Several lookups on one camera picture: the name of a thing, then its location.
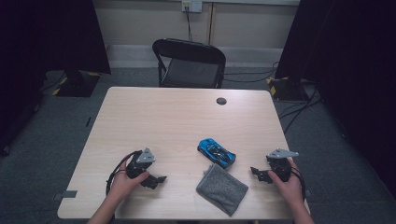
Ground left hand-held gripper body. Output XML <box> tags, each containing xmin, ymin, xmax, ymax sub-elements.
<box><xmin>125</xmin><ymin>147</ymin><xmax>156</xmax><ymax>180</ymax></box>

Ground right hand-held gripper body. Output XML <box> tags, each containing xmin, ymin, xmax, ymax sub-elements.
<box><xmin>265</xmin><ymin>147</ymin><xmax>300</xmax><ymax>183</ymax></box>

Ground grey cloth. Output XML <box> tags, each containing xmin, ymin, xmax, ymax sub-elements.
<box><xmin>195</xmin><ymin>163</ymin><xmax>249</xmax><ymax>217</ymax></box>

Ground blue toy car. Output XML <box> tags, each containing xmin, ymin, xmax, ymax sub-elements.
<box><xmin>196</xmin><ymin>137</ymin><xmax>237</xmax><ymax>170</ymax></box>

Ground person's right hand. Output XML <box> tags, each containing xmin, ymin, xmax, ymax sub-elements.
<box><xmin>267</xmin><ymin>158</ymin><xmax>305</xmax><ymax>207</ymax></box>

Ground person's left hand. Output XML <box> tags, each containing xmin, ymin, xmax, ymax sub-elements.
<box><xmin>109</xmin><ymin>161</ymin><xmax>150</xmax><ymax>200</ymax></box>

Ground black stand base yellow stripes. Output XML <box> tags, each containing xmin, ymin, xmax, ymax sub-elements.
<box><xmin>51</xmin><ymin>69</ymin><xmax>102</xmax><ymax>98</ymax></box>
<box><xmin>265</xmin><ymin>76</ymin><xmax>310</xmax><ymax>103</ymax></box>

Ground black folding chair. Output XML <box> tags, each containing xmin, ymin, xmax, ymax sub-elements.
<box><xmin>151</xmin><ymin>37</ymin><xmax>228</xmax><ymax>90</ymax></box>

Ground black curtain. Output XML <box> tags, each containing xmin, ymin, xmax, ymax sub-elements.
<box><xmin>275</xmin><ymin>0</ymin><xmax>396</xmax><ymax>200</ymax></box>
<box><xmin>0</xmin><ymin>0</ymin><xmax>112</xmax><ymax>157</ymax></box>

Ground right hand-held gripper black cable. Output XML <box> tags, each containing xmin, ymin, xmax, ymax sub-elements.
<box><xmin>290</xmin><ymin>166</ymin><xmax>308</xmax><ymax>201</ymax></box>

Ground hand-held gripper black cable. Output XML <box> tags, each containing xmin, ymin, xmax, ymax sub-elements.
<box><xmin>290</xmin><ymin>166</ymin><xmax>308</xmax><ymax>201</ymax></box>
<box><xmin>105</xmin><ymin>150</ymin><xmax>140</xmax><ymax>197</ymax></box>

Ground left hand-held gripper black cable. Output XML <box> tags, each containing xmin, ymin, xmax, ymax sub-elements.
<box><xmin>105</xmin><ymin>150</ymin><xmax>140</xmax><ymax>197</ymax></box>

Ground black floor cables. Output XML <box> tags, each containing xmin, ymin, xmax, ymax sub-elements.
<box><xmin>277</xmin><ymin>81</ymin><xmax>324</xmax><ymax>135</ymax></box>
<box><xmin>222</xmin><ymin>61</ymin><xmax>280</xmax><ymax>84</ymax></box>

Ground black wall socket cable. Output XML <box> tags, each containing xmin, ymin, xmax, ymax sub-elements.
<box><xmin>185</xmin><ymin>6</ymin><xmax>194</xmax><ymax>42</ymax></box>

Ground white wall socket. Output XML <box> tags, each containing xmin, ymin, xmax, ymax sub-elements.
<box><xmin>181</xmin><ymin>0</ymin><xmax>204</xmax><ymax>14</ymax></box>

